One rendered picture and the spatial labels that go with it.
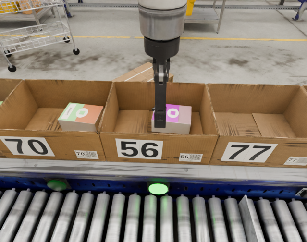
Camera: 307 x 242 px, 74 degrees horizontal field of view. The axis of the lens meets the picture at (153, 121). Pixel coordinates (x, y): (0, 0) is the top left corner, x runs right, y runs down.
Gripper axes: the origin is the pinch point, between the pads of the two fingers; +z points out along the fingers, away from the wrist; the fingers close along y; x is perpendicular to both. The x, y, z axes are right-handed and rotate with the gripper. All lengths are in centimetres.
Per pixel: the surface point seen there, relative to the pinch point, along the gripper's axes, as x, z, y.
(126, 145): 11.6, 18.5, 0.5
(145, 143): 4.9, 17.2, 0.5
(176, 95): -6.7, 19.2, 29.6
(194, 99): -15.0, 21.1, 29.6
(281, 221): -47, 44, -14
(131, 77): 37, 105, 172
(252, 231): -32, 39, -19
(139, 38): 41, 118, 313
